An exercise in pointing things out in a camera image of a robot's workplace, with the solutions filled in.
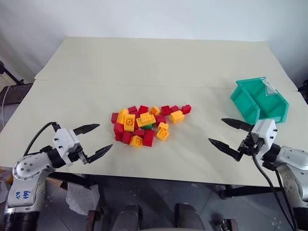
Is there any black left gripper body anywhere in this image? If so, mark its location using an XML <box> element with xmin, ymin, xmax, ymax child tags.
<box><xmin>68</xmin><ymin>146</ymin><xmax>89</xmax><ymax>166</ymax></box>

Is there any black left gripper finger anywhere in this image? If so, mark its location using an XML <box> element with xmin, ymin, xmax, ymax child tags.
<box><xmin>83</xmin><ymin>144</ymin><xmax>114</xmax><ymax>165</ymax></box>
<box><xmin>73</xmin><ymin>123</ymin><xmax>101</xmax><ymax>136</ymax></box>

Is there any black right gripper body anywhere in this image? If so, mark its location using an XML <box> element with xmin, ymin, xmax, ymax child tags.
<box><xmin>237</xmin><ymin>134</ymin><xmax>265</xmax><ymax>157</ymax></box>

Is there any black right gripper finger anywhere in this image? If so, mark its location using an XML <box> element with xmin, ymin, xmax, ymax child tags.
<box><xmin>208</xmin><ymin>138</ymin><xmax>244</xmax><ymax>163</ymax></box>
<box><xmin>221</xmin><ymin>117</ymin><xmax>255</xmax><ymax>132</ymax></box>

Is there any green plastic storage bin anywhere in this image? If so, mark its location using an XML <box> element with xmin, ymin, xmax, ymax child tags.
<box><xmin>230</xmin><ymin>77</ymin><xmax>290</xmax><ymax>125</ymax></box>

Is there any white crumpled plastic bag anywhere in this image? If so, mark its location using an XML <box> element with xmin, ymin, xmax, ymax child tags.
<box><xmin>66</xmin><ymin>181</ymin><xmax>101</xmax><ymax>217</ymax></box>

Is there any clear plastic label holder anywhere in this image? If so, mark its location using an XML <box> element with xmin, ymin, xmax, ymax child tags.
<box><xmin>262</xmin><ymin>79</ymin><xmax>280</xmax><ymax>97</ymax></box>

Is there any red plastic toy brick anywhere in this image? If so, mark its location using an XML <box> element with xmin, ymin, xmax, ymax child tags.
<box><xmin>142</xmin><ymin>129</ymin><xmax>156</xmax><ymax>148</ymax></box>

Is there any dark rounded shape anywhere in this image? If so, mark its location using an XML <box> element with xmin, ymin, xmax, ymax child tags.
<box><xmin>111</xmin><ymin>204</ymin><xmax>141</xmax><ymax>231</ymax></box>
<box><xmin>174</xmin><ymin>203</ymin><xmax>206</xmax><ymax>231</ymax></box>

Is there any dark case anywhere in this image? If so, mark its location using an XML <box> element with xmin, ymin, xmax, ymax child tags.
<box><xmin>0</xmin><ymin>83</ymin><xmax>34</xmax><ymax>106</ymax></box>

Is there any black stand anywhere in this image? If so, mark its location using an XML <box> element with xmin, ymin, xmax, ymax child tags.
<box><xmin>0</xmin><ymin>61</ymin><xmax>27</xmax><ymax>85</ymax></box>

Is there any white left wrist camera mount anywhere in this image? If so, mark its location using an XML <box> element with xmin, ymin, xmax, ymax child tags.
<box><xmin>53</xmin><ymin>128</ymin><xmax>82</xmax><ymax>167</ymax></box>

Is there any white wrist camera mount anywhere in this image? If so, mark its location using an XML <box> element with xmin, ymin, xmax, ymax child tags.
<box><xmin>53</xmin><ymin>128</ymin><xmax>82</xmax><ymax>167</ymax></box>
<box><xmin>251</xmin><ymin>118</ymin><xmax>278</xmax><ymax>150</ymax></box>

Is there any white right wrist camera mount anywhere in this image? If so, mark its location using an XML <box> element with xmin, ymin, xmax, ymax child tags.
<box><xmin>251</xmin><ymin>118</ymin><xmax>278</xmax><ymax>150</ymax></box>

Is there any black table frame bar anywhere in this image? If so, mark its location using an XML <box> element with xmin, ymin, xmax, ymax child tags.
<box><xmin>218</xmin><ymin>184</ymin><xmax>285</xmax><ymax>200</ymax></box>
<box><xmin>47</xmin><ymin>172</ymin><xmax>98</xmax><ymax>191</ymax></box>

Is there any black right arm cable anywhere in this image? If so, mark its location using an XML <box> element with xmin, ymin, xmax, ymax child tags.
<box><xmin>251</xmin><ymin>153</ymin><xmax>304</xmax><ymax>231</ymax></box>

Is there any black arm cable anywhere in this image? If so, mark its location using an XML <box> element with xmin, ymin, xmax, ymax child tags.
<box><xmin>23</xmin><ymin>121</ymin><xmax>60</xmax><ymax>156</ymax></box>
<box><xmin>251</xmin><ymin>153</ymin><xmax>304</xmax><ymax>231</ymax></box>

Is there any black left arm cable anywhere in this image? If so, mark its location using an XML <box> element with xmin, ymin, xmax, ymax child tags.
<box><xmin>23</xmin><ymin>121</ymin><xmax>60</xmax><ymax>156</ymax></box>

